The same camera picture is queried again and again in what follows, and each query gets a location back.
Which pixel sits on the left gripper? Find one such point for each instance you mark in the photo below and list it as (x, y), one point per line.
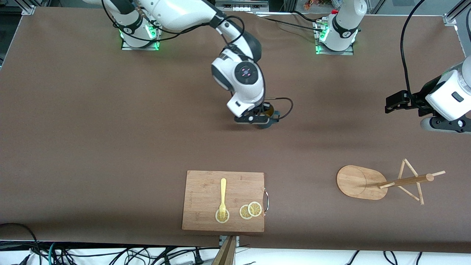
(420, 98)

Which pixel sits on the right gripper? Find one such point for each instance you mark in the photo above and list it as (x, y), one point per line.
(262, 109)

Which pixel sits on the teal mug with gold inside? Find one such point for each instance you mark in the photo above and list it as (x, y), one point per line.
(266, 126)

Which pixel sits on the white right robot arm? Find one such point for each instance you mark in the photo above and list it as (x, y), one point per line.
(176, 13)

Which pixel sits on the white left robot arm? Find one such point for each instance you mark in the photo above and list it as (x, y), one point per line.
(346, 25)

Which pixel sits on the wooden cup rack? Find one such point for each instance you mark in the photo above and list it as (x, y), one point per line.
(355, 182)

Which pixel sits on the yellow plastic fork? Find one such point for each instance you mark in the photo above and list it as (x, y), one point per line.
(223, 191)

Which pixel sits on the lemon slice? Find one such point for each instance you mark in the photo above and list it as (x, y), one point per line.
(254, 209)
(226, 218)
(243, 212)

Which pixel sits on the bamboo cutting board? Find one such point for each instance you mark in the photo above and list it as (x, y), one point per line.
(202, 198)

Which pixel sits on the grey power strip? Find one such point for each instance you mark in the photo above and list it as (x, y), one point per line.
(241, 6)

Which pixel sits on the orange background item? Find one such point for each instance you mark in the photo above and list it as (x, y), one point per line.
(309, 4)

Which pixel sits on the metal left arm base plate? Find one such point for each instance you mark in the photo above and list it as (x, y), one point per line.
(346, 52)

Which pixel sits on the aluminium frame corner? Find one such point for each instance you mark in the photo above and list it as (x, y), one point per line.
(450, 18)
(29, 10)

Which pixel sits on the metal post bracket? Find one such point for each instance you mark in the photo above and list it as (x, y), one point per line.
(222, 241)

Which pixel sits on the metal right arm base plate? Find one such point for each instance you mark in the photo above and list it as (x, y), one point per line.
(127, 48)

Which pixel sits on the wooden post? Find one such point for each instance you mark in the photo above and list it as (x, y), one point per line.
(225, 255)

